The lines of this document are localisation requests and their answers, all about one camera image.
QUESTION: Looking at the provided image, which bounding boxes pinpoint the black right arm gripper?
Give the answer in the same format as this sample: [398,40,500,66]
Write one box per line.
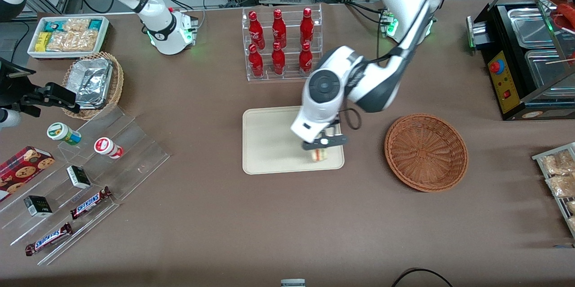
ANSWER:
[0,58,82,118]

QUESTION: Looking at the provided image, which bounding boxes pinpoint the aluminium foil tray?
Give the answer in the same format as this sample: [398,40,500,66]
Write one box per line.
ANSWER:
[73,57,113,110]

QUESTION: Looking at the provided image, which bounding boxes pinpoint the small wicker basket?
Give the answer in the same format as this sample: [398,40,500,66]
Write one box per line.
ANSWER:
[62,52,124,121]

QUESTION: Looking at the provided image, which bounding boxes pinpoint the beige plastic tray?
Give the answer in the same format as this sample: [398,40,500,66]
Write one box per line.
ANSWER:
[243,106,345,175]

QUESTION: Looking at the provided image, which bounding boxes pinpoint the round brown wicker basket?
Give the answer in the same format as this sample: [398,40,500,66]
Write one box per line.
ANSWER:
[385,113,469,193]

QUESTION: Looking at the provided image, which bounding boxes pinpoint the tray of packaged snacks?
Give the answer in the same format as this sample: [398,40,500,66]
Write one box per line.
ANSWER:
[532,142,575,239]

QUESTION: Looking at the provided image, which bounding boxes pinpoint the green-lidded white cup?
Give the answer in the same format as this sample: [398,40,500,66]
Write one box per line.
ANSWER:
[47,122,83,146]

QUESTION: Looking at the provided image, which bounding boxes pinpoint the clear bag of crackers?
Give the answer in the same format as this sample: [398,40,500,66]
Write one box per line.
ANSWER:
[72,30,99,52]
[63,18,91,33]
[46,32,75,52]

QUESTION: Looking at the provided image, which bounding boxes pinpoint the yellow snack packet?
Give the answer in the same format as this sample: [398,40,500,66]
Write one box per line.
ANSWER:
[35,32,53,53]

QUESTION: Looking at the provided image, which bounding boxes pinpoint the red-lidded white cup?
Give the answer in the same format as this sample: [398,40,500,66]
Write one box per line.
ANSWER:
[93,137,124,159]

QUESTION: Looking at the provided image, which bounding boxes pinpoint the white snack bin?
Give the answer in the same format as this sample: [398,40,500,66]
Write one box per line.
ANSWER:
[27,16,110,60]

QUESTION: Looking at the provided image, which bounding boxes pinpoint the small black white box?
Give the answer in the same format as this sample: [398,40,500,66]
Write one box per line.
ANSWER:
[23,195,53,217]
[66,165,92,190]

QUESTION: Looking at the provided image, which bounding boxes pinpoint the red cola bottle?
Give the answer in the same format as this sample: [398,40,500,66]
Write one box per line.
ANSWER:
[299,41,314,76]
[300,7,314,45]
[248,11,265,50]
[271,41,286,76]
[248,44,265,78]
[272,9,287,49]

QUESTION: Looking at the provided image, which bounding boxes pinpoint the red cookie box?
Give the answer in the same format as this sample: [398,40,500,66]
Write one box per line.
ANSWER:
[0,146,56,203]

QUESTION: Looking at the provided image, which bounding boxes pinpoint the clear acrylic stepped shelf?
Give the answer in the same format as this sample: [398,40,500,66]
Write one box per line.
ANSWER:
[0,105,171,266]

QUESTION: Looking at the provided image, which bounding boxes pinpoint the clear acrylic bottle rack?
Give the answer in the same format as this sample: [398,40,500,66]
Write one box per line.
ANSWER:
[242,4,323,82]

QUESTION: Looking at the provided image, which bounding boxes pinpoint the Snickers chocolate bar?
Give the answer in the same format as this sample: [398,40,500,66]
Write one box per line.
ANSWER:
[70,186,112,221]
[24,222,73,257]

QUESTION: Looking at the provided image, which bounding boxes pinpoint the black hot food warmer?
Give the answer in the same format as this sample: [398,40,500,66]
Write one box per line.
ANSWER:
[466,0,575,121]

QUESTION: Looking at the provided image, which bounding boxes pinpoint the steel food pan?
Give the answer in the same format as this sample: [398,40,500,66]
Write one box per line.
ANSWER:
[507,7,557,49]
[524,49,575,100]

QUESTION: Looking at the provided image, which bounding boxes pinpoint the clear bag of nuts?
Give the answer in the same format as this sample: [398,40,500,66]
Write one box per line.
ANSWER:
[545,175,575,199]
[540,149,575,176]

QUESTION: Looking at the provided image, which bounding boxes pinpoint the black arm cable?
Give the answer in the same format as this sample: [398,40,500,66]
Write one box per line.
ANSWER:
[336,106,363,131]

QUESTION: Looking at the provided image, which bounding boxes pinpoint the black floor cable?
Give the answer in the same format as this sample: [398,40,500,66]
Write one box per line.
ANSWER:
[390,268,455,287]

